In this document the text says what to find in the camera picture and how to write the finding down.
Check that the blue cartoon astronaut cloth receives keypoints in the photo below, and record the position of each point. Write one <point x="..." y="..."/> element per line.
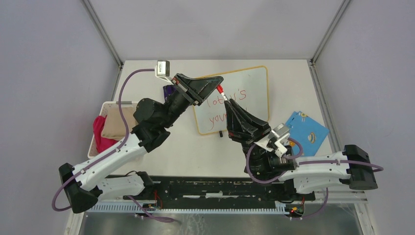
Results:
<point x="306" y="131"/>

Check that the yellow framed whiteboard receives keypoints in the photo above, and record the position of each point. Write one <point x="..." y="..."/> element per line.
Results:
<point x="248" y="87"/>

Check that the red whiteboard marker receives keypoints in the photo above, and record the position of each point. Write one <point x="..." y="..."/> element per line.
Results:
<point x="224" y="96"/>

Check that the aluminium corner post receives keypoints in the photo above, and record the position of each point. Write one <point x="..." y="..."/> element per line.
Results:
<point x="332" y="26"/>
<point x="102" y="31"/>

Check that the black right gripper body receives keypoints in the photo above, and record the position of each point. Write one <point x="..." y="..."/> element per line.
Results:
<point x="247" y="140"/>

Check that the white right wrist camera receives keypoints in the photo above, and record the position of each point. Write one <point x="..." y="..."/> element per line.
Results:
<point x="274" y="140"/>

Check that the purple cloth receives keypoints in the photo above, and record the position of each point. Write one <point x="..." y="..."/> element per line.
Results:
<point x="168" y="90"/>

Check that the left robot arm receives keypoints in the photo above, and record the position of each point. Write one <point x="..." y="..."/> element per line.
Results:
<point x="87" y="183"/>

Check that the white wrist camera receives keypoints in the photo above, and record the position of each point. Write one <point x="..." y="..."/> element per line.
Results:
<point x="274" y="140"/>
<point x="162" y="70"/>

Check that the aluminium left corner post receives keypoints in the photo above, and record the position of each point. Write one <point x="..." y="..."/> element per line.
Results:
<point x="102" y="31"/>

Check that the beige folded cloth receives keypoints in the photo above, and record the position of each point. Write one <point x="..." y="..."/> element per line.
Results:
<point x="114" y="114"/>

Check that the red marker cap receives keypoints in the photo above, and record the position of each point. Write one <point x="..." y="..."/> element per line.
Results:
<point x="220" y="89"/>

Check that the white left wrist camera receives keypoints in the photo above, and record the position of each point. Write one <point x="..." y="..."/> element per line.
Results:
<point x="162" y="70"/>

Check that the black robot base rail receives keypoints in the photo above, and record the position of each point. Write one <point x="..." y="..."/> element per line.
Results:
<point x="218" y="193"/>

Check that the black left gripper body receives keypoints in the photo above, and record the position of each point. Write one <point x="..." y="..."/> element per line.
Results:
<point x="183" y="88"/>

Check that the aluminium right corner post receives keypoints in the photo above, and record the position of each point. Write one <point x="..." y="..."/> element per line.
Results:
<point x="332" y="26"/>

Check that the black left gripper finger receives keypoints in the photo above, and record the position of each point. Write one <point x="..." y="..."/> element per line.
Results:
<point x="182" y="80"/>
<point x="204" y="87"/>

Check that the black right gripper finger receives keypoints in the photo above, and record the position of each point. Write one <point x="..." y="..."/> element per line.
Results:
<point x="252" y="123"/>
<point x="235" y="120"/>

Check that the pink cloth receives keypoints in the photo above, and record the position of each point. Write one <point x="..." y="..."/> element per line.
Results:
<point x="104" y="133"/>

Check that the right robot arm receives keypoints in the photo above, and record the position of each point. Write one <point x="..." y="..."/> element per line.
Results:
<point x="272" y="155"/>

